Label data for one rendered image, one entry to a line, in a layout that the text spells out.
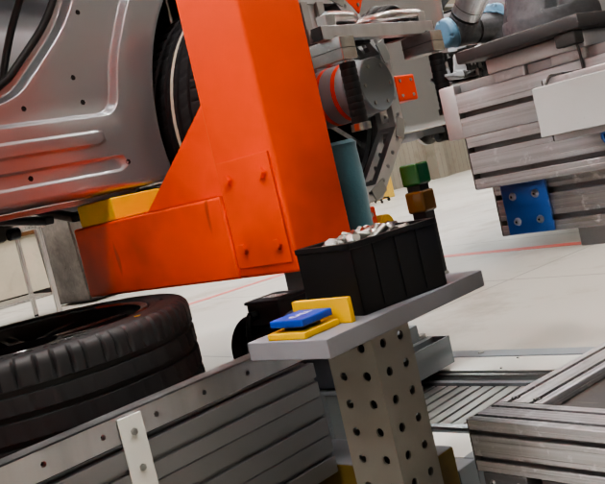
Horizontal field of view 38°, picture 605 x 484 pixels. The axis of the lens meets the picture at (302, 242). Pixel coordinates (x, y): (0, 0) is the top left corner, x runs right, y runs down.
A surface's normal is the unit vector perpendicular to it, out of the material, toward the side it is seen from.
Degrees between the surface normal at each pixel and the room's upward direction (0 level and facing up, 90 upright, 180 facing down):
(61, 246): 92
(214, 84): 90
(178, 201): 90
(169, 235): 90
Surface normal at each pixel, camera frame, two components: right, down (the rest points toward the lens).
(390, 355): 0.71, -0.11
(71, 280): -0.63, 0.25
